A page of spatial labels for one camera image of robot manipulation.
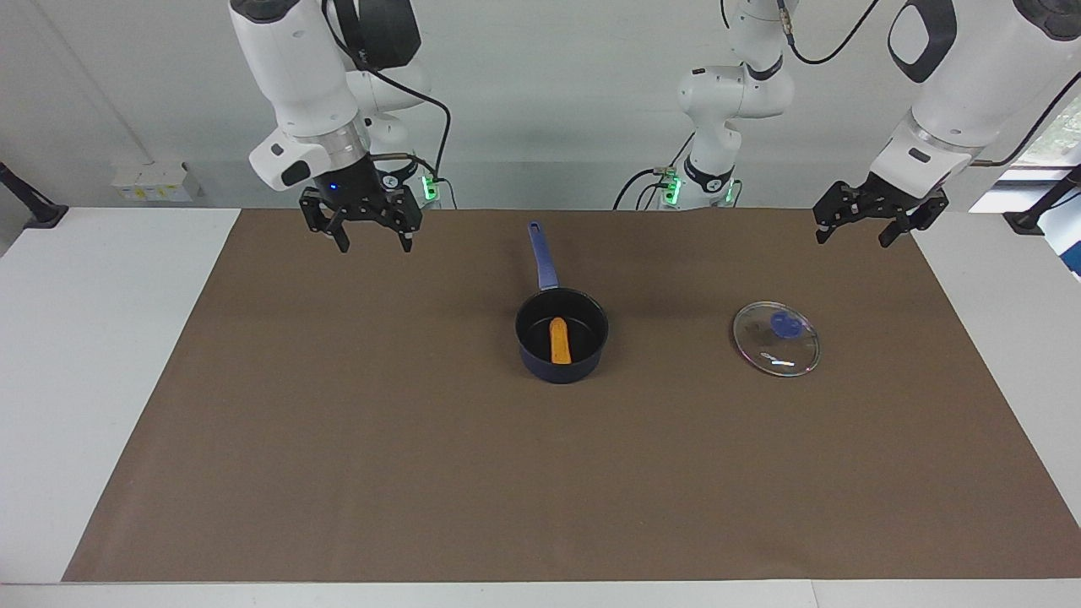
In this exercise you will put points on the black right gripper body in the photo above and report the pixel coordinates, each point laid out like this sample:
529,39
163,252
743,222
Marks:
350,186

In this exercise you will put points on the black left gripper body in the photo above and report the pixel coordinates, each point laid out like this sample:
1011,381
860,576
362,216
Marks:
891,199

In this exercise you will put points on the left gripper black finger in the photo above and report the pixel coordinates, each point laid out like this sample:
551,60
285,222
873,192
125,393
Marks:
920,214
844,204

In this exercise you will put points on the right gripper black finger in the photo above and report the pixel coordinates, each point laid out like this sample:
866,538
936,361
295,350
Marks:
404,213
323,215

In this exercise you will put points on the glass lid with blue knob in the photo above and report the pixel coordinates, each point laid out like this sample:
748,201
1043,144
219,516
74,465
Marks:
777,346

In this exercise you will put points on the yellow corn cob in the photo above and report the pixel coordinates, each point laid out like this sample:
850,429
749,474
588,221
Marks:
560,342

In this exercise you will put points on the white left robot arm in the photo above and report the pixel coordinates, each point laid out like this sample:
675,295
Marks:
954,84

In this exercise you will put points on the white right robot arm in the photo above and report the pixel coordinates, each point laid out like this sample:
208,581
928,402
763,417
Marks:
296,67

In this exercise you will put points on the black clamp stand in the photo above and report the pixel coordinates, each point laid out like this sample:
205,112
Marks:
1034,215
38,211

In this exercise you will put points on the bright window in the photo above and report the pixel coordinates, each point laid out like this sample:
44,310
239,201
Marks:
1056,152

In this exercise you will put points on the dark blue saucepan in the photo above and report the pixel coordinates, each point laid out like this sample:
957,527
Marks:
562,373

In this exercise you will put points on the brown table mat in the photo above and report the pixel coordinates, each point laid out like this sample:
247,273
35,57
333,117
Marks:
549,473

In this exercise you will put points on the white wall socket box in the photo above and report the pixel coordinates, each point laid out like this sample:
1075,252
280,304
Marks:
156,181

